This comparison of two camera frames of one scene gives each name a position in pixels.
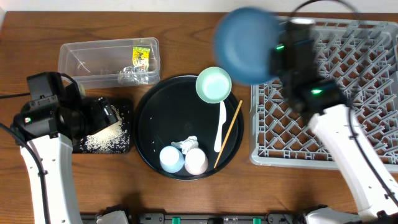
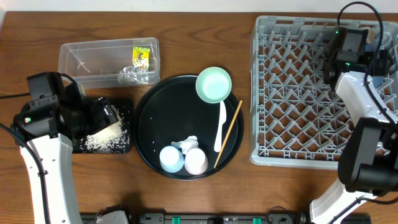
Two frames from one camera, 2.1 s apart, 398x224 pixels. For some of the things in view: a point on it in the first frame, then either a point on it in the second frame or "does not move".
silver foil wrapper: (129, 74) does not move
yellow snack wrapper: (140, 58) does not move
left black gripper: (104, 111) does not move
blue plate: (243, 43) to (370, 46)
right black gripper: (273, 63) to (384, 63)
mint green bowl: (213, 84) does not move
